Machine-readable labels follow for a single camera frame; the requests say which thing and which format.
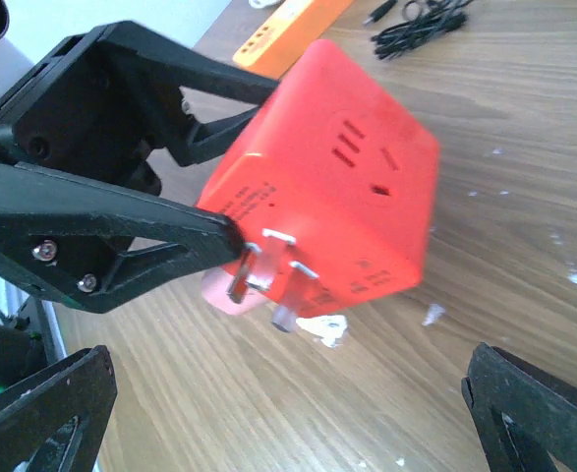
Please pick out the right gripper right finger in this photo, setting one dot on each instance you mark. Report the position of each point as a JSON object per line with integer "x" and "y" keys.
{"x": 526, "y": 418}

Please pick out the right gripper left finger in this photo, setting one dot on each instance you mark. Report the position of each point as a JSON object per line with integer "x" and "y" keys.
{"x": 55, "y": 420}

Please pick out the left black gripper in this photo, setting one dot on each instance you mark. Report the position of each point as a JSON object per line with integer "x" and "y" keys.
{"x": 96, "y": 106}

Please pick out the red cube socket adapter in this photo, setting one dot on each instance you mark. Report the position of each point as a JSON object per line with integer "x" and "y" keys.
{"x": 332, "y": 186}

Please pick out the orange power strip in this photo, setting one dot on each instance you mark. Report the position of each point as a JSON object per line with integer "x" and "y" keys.
{"x": 283, "y": 38}

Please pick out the white debris piece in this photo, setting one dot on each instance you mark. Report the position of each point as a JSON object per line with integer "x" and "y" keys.
{"x": 328, "y": 329}

